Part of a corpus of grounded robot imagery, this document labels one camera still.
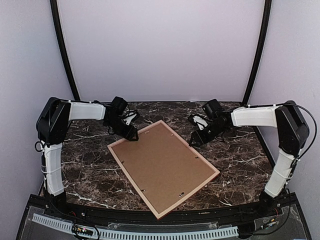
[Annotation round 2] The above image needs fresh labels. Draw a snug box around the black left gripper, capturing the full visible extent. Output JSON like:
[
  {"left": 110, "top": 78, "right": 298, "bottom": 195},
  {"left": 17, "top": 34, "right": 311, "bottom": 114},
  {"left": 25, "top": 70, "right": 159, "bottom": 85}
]
[{"left": 105, "top": 116, "right": 138, "bottom": 141}]

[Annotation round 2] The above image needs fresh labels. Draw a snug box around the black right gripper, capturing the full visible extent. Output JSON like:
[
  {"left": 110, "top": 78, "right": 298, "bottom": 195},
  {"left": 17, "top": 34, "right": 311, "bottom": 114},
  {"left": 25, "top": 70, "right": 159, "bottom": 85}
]
[{"left": 189, "top": 120, "right": 227, "bottom": 147}]

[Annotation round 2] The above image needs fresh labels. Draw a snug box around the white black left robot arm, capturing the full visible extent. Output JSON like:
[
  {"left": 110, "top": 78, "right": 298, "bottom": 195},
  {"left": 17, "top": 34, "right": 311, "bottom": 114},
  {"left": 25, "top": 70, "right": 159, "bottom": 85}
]
[{"left": 36, "top": 96, "right": 140, "bottom": 198}]

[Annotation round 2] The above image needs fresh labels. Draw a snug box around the black corner post right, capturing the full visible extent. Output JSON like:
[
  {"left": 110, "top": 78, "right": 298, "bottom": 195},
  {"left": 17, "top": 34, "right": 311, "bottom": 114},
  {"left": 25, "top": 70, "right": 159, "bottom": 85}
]
[{"left": 241, "top": 0, "right": 272, "bottom": 106}]

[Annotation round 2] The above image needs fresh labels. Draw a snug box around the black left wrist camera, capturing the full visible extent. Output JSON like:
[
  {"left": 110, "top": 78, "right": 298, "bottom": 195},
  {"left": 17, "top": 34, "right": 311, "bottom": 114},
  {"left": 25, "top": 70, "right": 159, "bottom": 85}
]
[{"left": 110, "top": 96, "right": 128, "bottom": 115}]

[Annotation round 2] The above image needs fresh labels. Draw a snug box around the brown cardboard backing board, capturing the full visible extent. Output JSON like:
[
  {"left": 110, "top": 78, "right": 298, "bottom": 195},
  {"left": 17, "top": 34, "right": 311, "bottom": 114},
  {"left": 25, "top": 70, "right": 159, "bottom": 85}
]
[{"left": 111, "top": 122, "right": 217, "bottom": 216}]

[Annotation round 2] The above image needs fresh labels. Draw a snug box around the black table edge rail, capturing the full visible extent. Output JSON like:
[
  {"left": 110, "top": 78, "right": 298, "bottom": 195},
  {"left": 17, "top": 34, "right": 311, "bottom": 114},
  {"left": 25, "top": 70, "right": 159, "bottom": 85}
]
[{"left": 17, "top": 192, "right": 308, "bottom": 240}]

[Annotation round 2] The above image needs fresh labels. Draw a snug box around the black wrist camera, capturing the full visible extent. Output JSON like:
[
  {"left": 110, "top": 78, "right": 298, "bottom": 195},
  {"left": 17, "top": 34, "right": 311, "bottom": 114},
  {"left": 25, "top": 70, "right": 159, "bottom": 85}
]
[
  {"left": 110, "top": 96, "right": 128, "bottom": 115},
  {"left": 202, "top": 99, "right": 224, "bottom": 120}
]

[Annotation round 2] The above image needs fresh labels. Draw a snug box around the black corner post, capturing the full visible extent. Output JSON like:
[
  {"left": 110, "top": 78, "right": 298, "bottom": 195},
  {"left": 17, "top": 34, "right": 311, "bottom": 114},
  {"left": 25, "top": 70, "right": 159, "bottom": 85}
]
[
  {"left": 241, "top": 0, "right": 272, "bottom": 106},
  {"left": 49, "top": 0, "right": 81, "bottom": 101}
]

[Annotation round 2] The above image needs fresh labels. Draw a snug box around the black corner post left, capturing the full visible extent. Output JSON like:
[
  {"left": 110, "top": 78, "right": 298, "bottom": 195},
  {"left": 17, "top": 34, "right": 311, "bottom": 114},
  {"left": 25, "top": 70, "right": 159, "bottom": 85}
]
[{"left": 49, "top": 0, "right": 81, "bottom": 101}]

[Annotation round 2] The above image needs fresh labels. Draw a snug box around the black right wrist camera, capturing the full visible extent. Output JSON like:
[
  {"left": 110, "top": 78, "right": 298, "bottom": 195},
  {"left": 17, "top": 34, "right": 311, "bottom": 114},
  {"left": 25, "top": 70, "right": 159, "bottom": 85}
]
[{"left": 202, "top": 99, "right": 224, "bottom": 120}]

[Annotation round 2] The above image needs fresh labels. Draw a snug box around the light wooden picture frame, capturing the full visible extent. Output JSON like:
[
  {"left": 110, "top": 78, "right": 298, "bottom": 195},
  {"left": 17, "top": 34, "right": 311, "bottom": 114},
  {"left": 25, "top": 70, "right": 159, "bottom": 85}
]
[{"left": 106, "top": 119, "right": 221, "bottom": 221}]

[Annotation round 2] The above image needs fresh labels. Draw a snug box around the grey slotted cable duct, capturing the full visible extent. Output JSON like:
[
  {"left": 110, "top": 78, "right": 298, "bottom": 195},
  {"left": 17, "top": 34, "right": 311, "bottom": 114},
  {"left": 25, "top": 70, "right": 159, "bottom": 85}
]
[{"left": 31, "top": 213, "right": 239, "bottom": 240}]

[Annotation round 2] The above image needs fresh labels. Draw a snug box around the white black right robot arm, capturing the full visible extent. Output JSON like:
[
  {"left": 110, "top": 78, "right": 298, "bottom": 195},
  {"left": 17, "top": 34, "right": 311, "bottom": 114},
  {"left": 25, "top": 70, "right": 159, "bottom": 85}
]
[{"left": 188, "top": 99, "right": 310, "bottom": 217}]

